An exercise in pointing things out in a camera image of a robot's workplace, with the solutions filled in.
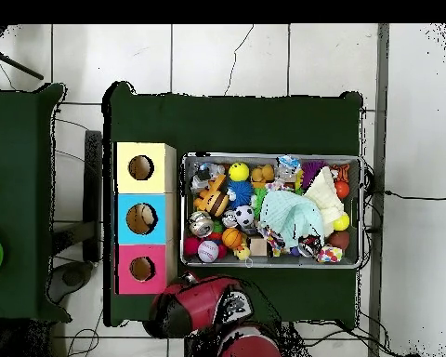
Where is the mint green knitted cloth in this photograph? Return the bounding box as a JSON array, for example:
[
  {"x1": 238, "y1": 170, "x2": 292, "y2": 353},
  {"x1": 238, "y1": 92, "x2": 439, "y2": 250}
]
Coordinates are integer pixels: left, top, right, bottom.
[{"x1": 258, "y1": 189, "x2": 325, "y2": 249}]

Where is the wooden box with three holes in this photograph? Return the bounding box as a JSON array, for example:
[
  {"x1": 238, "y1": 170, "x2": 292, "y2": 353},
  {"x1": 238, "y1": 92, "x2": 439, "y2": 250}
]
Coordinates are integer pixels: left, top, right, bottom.
[{"x1": 112, "y1": 141, "x2": 178, "y2": 296}]

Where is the blue fuzzy puffer ball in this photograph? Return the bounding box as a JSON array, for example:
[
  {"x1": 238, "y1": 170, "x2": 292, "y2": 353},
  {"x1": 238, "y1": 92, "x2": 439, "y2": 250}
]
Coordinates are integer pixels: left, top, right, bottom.
[{"x1": 226, "y1": 179, "x2": 255, "y2": 209}]

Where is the black and white soccer ball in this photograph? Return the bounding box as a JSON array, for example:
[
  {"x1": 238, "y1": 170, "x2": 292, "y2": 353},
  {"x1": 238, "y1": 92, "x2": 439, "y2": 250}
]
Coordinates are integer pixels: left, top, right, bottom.
[{"x1": 234, "y1": 205, "x2": 256, "y2": 228}]

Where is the yellow smiley ball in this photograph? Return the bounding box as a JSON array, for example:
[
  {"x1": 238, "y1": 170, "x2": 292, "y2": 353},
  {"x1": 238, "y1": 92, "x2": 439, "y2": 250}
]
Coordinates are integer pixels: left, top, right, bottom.
[{"x1": 228, "y1": 161, "x2": 251, "y2": 182}]

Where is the small orange basketball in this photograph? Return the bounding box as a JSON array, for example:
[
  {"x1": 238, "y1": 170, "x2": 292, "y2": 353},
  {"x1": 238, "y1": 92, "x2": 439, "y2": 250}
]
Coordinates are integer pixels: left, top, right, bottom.
[{"x1": 221, "y1": 227, "x2": 243, "y2": 249}]

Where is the white baseball with red stitching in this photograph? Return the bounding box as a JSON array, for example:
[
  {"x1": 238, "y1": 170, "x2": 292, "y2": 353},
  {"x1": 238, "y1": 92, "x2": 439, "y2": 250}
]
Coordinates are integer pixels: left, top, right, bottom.
[{"x1": 197, "y1": 240, "x2": 220, "y2": 263}]

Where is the yellow duck plush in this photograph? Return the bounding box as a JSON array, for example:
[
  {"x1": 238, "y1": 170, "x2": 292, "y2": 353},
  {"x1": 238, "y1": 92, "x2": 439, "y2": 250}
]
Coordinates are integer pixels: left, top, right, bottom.
[{"x1": 232, "y1": 243, "x2": 254, "y2": 268}]

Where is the purple spiky ball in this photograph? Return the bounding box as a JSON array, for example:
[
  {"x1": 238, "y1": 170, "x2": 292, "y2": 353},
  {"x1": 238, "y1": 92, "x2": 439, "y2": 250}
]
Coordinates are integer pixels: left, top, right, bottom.
[{"x1": 300, "y1": 159, "x2": 328, "y2": 187}]

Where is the cream knitted cloth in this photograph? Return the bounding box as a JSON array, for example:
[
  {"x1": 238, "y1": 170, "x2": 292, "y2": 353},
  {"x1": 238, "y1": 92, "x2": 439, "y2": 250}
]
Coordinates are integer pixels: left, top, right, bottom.
[{"x1": 304, "y1": 165, "x2": 345, "y2": 237}]

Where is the dark green side table cloth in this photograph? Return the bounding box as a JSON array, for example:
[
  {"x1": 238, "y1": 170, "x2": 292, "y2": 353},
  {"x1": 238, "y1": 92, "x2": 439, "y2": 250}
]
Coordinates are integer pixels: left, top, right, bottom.
[{"x1": 0, "y1": 82, "x2": 72, "y2": 323}]

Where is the black tripod leg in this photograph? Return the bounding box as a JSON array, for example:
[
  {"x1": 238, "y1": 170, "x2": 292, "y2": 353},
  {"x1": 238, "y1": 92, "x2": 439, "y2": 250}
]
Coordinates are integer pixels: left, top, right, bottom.
[{"x1": 0, "y1": 46, "x2": 45, "y2": 81}]

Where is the wire mesh bin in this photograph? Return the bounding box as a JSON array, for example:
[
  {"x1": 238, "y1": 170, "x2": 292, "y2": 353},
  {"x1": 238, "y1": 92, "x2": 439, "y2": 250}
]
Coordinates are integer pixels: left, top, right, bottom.
[{"x1": 180, "y1": 150, "x2": 365, "y2": 270}]

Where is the black floor cable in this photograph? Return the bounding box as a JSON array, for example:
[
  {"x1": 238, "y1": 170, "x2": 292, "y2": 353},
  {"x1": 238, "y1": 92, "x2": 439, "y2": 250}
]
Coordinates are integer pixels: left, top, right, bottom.
[{"x1": 384, "y1": 190, "x2": 446, "y2": 202}]

